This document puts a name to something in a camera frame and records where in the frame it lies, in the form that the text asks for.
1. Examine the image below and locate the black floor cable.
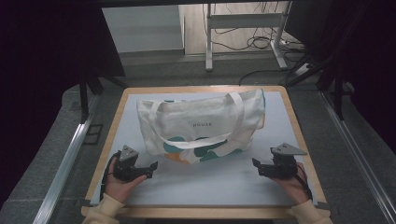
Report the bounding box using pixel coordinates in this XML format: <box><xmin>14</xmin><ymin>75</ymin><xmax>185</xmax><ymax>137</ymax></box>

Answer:
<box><xmin>237</xmin><ymin>68</ymin><xmax>295</xmax><ymax>87</ymax></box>

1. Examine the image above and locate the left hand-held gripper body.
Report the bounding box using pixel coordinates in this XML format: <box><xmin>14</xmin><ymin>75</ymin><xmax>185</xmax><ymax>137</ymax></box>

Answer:
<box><xmin>112</xmin><ymin>145</ymin><xmax>148</xmax><ymax>183</ymax></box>

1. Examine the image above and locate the black metal stand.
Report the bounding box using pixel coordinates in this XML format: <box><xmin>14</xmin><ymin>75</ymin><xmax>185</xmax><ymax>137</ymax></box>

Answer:
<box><xmin>284</xmin><ymin>55</ymin><xmax>347</xmax><ymax>121</ymax></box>
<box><xmin>77</xmin><ymin>70</ymin><xmax>129</xmax><ymax>125</ymax></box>

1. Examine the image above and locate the person's left hand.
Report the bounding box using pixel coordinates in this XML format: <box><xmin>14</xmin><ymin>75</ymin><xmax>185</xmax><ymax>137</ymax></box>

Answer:
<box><xmin>104</xmin><ymin>156</ymin><xmax>148</xmax><ymax>204</ymax></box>

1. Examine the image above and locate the black curtain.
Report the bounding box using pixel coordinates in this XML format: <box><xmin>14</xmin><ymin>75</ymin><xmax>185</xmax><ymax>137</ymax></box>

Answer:
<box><xmin>284</xmin><ymin>0</ymin><xmax>396</xmax><ymax>154</ymax></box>
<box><xmin>0</xmin><ymin>0</ymin><xmax>126</xmax><ymax>209</ymax></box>

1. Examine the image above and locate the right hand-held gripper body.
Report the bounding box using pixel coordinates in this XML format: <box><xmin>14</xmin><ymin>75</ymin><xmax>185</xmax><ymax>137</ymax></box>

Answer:
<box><xmin>258</xmin><ymin>142</ymin><xmax>309</xmax><ymax>181</ymax></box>

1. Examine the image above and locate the person's right hand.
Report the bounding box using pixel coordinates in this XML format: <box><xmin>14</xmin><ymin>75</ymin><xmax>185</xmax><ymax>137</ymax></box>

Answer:
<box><xmin>270</xmin><ymin>162</ymin><xmax>311</xmax><ymax>206</ymax></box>

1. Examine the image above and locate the tangle of black floor cables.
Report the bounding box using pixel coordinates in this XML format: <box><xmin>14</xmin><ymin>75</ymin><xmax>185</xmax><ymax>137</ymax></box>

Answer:
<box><xmin>202</xmin><ymin>2</ymin><xmax>304</xmax><ymax>52</ymax></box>

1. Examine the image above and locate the white power strip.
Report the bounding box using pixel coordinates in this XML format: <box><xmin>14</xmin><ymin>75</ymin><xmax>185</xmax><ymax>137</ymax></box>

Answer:
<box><xmin>291</xmin><ymin>62</ymin><xmax>313</xmax><ymax>77</ymax></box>

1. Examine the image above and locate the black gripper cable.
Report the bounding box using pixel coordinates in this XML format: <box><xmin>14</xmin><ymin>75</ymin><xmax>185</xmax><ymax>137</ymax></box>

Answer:
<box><xmin>295</xmin><ymin>162</ymin><xmax>314</xmax><ymax>202</ymax></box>
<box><xmin>98</xmin><ymin>150</ymin><xmax>121</xmax><ymax>202</ymax></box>

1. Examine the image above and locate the pale grey table mat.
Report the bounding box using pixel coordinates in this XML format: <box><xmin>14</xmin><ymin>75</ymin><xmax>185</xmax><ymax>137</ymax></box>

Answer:
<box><xmin>90</xmin><ymin>91</ymin><xmax>319</xmax><ymax>208</ymax></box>

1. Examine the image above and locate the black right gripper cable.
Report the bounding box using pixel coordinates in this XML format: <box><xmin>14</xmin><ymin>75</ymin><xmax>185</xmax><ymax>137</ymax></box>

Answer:
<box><xmin>295</xmin><ymin>162</ymin><xmax>314</xmax><ymax>202</ymax></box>

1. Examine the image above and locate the aluminium rail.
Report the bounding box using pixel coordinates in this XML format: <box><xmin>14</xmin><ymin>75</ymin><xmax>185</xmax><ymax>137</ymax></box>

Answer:
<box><xmin>318</xmin><ymin>90</ymin><xmax>396</xmax><ymax>224</ymax></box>
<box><xmin>32</xmin><ymin>92</ymin><xmax>101</xmax><ymax>224</ymax></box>

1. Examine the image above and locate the white printed canvas tote bag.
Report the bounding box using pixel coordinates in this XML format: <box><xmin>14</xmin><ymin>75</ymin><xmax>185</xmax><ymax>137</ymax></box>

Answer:
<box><xmin>135</xmin><ymin>89</ymin><xmax>266</xmax><ymax>165</ymax></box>

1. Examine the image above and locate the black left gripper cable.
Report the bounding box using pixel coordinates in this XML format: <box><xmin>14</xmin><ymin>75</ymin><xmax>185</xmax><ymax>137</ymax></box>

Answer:
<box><xmin>98</xmin><ymin>150</ymin><xmax>121</xmax><ymax>202</ymax></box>

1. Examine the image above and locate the white metal desk frame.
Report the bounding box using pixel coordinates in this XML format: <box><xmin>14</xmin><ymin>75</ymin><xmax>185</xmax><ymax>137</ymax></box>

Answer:
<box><xmin>205</xmin><ymin>1</ymin><xmax>292</xmax><ymax>73</ymax></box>

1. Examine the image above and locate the white wall panel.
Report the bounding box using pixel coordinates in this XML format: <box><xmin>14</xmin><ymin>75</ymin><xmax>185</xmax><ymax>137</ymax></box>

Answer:
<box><xmin>101</xmin><ymin>4</ymin><xmax>185</xmax><ymax>54</ymax></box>

